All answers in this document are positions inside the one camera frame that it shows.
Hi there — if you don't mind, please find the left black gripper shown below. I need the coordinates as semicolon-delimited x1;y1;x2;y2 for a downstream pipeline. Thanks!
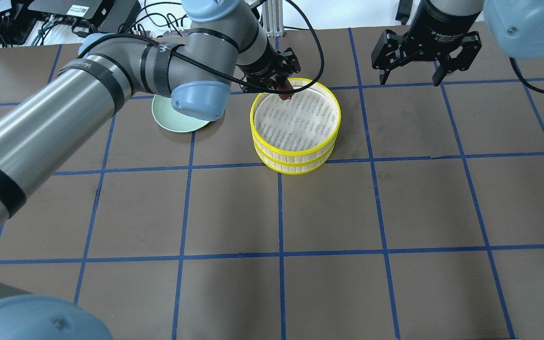
239;47;301;90

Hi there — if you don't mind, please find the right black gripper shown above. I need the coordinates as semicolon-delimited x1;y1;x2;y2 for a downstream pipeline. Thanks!
371;29;482;87

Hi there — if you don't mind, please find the brown bun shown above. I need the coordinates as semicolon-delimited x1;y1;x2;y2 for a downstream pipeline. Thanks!
275;79;294;101

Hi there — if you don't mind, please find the yellow bamboo steamer layer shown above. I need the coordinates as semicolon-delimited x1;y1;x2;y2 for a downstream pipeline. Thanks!
254;138;336;175
249;77;342;163

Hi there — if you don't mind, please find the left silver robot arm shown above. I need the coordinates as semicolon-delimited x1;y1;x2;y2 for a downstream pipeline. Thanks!
0;0;301;226

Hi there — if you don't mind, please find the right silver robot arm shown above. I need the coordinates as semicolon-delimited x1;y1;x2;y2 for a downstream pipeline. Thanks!
371;0;544;94

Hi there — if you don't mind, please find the light green round plate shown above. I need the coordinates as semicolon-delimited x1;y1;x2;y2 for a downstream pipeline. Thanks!
151;95;210;133

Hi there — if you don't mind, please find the black electronics box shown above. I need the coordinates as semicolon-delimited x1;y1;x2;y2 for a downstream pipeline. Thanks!
28;0;141;33

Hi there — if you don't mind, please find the aluminium frame post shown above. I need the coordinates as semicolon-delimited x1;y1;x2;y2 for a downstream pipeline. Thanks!
260;0;285;37

